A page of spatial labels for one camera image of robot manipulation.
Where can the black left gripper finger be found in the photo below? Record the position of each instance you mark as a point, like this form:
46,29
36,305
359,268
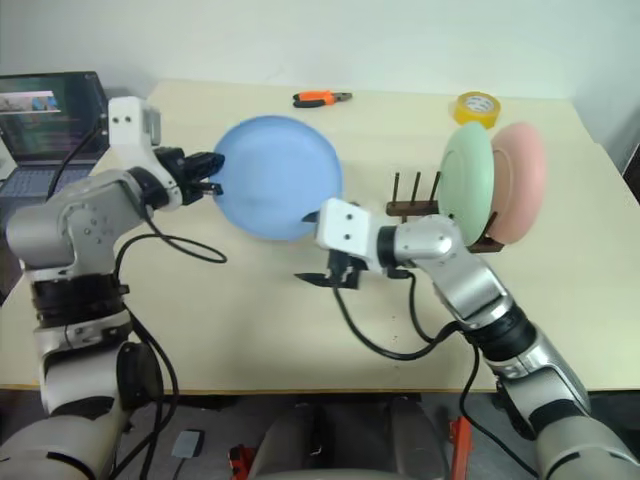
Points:
210,189
205,164

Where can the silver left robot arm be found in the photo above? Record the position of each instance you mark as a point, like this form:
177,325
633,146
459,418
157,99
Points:
75,215

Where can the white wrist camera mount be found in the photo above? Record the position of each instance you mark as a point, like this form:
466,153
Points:
345,225
127,130

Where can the grey rounded shape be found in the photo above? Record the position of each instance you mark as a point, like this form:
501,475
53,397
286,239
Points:
285,435
420,435

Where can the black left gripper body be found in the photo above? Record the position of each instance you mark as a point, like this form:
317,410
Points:
175,165

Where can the red orange floor object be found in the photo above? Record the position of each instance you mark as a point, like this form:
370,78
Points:
240,462
460,445

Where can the yellow tape roll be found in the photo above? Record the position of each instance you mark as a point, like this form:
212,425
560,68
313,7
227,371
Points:
477,112

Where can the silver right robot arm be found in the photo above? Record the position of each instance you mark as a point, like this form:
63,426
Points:
435,240

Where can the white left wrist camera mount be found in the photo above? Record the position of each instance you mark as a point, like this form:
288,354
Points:
127,130

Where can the blue plate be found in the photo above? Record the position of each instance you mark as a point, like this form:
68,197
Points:
280,175

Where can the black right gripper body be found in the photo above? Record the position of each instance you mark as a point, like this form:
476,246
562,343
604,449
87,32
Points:
345,272

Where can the pink red plate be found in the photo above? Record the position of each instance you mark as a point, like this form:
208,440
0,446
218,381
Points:
520,180

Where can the grey floor pad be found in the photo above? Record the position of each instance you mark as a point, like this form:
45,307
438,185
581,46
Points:
188,444

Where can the orange black pliers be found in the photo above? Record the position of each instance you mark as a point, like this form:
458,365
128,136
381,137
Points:
315,97

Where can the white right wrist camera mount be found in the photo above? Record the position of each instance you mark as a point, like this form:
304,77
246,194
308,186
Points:
345,225

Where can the green plate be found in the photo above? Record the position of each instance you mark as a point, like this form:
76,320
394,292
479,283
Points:
467,180

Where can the black object beside table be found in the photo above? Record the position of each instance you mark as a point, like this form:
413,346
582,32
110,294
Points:
631,162

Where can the brown wooden dish rack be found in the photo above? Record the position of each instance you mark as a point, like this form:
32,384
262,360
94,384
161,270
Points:
410,207

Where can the open laptop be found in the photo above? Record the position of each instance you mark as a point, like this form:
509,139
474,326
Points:
35,125

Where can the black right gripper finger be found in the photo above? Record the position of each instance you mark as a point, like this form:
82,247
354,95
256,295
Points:
315,279
313,218

